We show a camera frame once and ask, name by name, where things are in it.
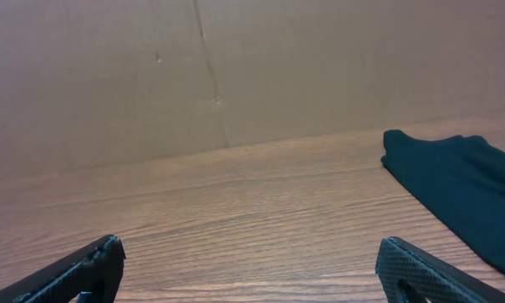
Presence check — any cardboard back panel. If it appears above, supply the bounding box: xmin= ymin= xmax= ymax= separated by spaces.
xmin=0 ymin=1 xmax=505 ymax=179

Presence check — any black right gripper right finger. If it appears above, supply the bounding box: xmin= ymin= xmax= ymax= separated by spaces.
xmin=375 ymin=237 xmax=505 ymax=303

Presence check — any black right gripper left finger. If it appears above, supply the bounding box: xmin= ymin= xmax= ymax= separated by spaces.
xmin=0 ymin=235 xmax=126 ymax=303

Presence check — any black t-shirt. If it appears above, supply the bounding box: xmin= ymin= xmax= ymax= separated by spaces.
xmin=380 ymin=130 xmax=505 ymax=274

